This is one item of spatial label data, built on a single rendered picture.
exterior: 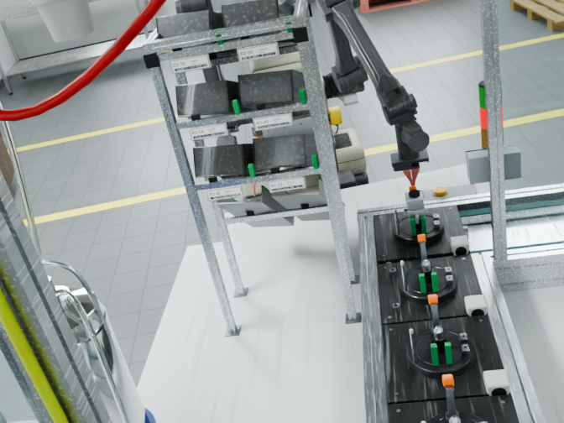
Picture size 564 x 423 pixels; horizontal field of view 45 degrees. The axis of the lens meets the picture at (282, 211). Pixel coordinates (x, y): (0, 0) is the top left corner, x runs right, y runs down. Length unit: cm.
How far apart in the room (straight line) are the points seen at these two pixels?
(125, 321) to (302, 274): 173
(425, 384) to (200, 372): 60
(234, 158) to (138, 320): 204
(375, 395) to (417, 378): 9
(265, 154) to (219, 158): 11
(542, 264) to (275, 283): 73
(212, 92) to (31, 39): 792
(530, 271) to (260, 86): 82
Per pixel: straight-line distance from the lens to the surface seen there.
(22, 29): 945
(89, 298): 115
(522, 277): 185
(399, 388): 147
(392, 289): 172
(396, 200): 232
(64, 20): 52
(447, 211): 201
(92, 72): 59
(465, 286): 171
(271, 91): 157
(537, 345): 172
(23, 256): 73
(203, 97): 161
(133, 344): 344
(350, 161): 284
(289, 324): 185
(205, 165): 168
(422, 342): 153
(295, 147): 162
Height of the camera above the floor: 200
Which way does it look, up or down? 29 degrees down
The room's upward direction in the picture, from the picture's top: 13 degrees counter-clockwise
